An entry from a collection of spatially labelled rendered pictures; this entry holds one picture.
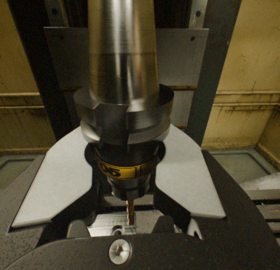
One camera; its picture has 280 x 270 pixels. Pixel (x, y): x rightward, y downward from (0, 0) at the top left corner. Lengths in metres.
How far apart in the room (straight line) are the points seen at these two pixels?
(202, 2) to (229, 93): 0.69
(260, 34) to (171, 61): 0.70
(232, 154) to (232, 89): 0.54
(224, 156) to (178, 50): 1.02
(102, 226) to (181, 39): 0.56
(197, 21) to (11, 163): 1.44
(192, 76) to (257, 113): 0.86
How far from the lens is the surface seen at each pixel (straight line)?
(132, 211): 0.19
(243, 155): 1.48
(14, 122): 1.32
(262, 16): 1.14
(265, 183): 1.10
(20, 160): 1.46
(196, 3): 0.57
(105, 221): 0.46
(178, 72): 0.55
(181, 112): 0.62
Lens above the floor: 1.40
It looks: 32 degrees down
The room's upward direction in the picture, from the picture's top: straight up
